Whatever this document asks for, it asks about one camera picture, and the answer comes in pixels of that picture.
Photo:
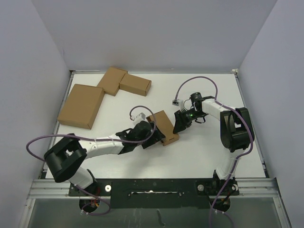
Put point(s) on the long folded cardboard box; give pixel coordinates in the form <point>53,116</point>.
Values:
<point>134,84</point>

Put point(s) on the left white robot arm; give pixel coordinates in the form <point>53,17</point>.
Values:
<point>65,158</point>

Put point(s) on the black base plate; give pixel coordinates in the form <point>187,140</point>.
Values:
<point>164,193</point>

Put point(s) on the square folded cardboard box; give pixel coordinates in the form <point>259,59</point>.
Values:
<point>111,80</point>

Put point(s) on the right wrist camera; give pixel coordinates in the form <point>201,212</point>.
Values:
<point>177,102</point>

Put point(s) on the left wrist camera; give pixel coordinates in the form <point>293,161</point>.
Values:
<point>138,118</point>

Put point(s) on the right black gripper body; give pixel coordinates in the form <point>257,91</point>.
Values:
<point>193,115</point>

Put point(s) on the large folded cardboard box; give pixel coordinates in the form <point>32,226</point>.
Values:
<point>81,106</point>

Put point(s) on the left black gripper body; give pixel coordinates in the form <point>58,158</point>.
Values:
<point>154,137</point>

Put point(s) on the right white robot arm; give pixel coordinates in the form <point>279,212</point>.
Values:
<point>236,133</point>

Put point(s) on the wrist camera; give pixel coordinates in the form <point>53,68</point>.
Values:
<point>177,102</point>
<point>138,118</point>

